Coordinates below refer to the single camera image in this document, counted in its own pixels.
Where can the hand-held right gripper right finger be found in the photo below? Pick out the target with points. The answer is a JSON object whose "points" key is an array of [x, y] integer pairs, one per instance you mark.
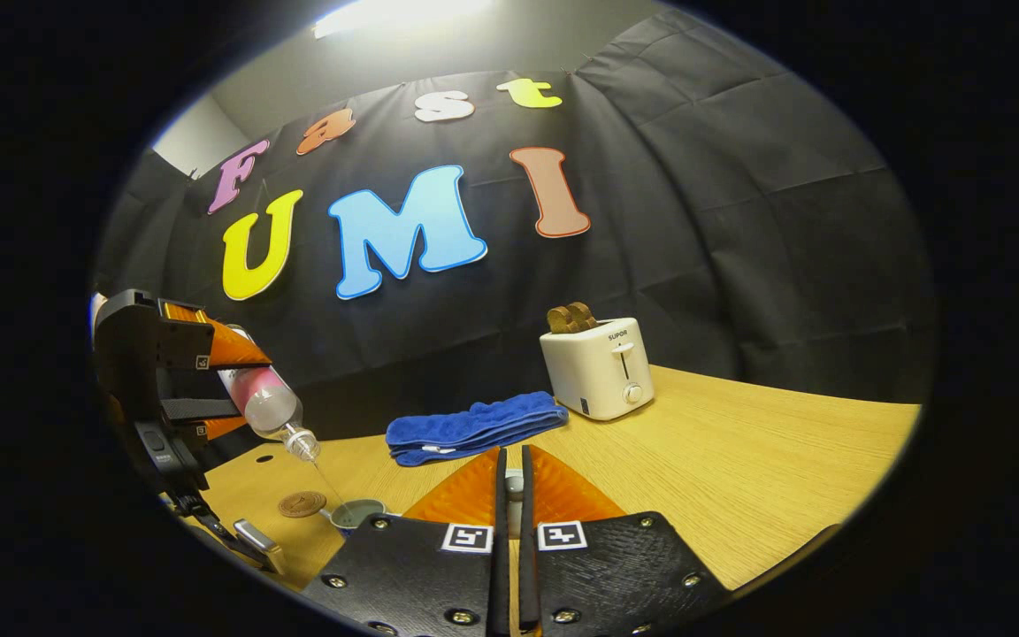
{"points": [[527, 575]]}

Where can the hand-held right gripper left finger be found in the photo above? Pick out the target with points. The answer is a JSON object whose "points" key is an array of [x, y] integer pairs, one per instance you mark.
{"points": [[499, 566]]}

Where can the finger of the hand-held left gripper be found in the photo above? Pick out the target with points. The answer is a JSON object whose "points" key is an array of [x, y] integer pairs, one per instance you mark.
{"points": [[200, 409], [182, 341]]}

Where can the clear water bottle pink label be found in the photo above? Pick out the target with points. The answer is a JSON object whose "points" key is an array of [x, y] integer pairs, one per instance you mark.
{"points": [[266, 398]]}

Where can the round brown coaster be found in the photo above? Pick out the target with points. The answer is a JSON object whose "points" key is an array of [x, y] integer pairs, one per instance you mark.
{"points": [[302, 504]]}

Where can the white blue patterned teacup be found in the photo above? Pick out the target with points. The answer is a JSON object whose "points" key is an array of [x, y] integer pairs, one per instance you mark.
{"points": [[346, 525]]}

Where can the folded blue towel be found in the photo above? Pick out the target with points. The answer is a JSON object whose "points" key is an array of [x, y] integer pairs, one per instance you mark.
{"points": [[474, 425]]}

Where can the white toaster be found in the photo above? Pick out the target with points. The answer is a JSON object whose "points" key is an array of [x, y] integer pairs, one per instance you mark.
{"points": [[593, 372]]}

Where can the brown bread slice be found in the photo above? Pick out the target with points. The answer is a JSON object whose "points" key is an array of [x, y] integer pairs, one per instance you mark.
{"points": [[560, 319], [583, 315]]}

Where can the long ceiling light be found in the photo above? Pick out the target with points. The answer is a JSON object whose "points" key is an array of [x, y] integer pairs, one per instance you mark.
{"points": [[394, 13]]}

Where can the black backdrop cloth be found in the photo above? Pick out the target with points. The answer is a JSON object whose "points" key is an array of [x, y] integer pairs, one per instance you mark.
{"points": [[722, 230]]}

